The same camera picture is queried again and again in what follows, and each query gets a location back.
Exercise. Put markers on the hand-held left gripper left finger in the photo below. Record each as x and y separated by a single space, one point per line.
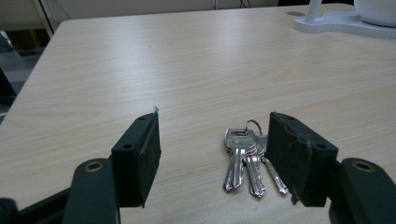
137 161

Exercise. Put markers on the white round bowl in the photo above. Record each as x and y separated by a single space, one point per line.
378 12

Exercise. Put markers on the silver key bunch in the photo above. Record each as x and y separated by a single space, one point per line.
239 155

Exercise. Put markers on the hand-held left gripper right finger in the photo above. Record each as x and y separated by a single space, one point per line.
299 161

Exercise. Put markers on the white stand base with pole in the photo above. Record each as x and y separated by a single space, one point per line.
336 22

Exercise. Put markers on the white metal frame leg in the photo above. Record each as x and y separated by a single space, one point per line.
46 18

